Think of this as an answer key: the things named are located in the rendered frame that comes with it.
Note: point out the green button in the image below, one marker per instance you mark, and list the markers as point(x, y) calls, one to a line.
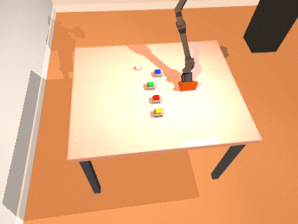
point(150, 86)

